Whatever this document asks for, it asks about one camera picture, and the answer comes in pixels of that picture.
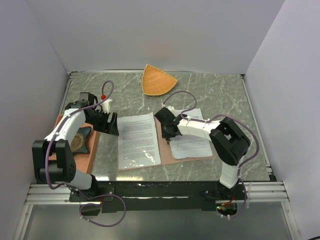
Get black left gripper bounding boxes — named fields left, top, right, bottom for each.
left=86, top=109, right=119, bottom=136

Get white printed paper stack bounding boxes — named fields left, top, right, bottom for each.
left=169, top=107, right=213, bottom=160

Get pink brown file folder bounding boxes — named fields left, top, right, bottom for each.
left=116, top=113, right=214, bottom=172

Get white printed paper sheet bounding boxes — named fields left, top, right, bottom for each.
left=117, top=112, right=161, bottom=171

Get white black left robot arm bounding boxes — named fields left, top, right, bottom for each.
left=32, top=92, right=119, bottom=201

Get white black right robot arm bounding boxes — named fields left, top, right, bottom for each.
left=154, top=107, right=251, bottom=200

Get dark teal star dish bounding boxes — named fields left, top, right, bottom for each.
left=70, top=126, right=92, bottom=155

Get orange woven wicker basket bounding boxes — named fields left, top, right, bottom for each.
left=141, top=64, right=178, bottom=96

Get salmon pink plastic tray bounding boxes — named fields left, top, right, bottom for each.
left=44, top=112, right=100, bottom=174

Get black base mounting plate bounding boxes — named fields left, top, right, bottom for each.
left=69, top=181, right=247, bottom=213

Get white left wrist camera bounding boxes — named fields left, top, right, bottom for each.
left=100, top=94, right=115, bottom=113

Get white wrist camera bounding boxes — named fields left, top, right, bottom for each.
left=165, top=105, right=175, bottom=112
left=100, top=94, right=115, bottom=113

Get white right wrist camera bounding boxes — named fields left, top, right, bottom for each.
left=165, top=105, right=175, bottom=112

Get aluminium frame rail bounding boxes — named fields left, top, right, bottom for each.
left=24, top=181, right=289, bottom=205

